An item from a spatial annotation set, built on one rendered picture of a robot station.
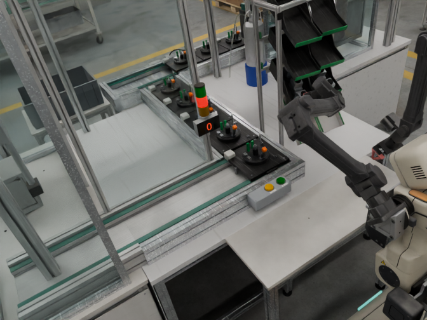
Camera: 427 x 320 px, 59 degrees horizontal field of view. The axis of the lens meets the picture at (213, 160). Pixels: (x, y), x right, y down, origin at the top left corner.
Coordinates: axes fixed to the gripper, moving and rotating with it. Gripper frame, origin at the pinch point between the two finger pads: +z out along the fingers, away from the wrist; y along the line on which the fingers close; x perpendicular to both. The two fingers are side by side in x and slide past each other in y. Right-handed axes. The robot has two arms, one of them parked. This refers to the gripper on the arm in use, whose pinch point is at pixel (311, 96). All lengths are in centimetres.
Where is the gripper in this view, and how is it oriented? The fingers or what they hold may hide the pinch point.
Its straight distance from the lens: 181.5
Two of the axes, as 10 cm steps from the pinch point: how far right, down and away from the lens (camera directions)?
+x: 2.6, 9.3, 2.5
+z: -2.6, -1.8, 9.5
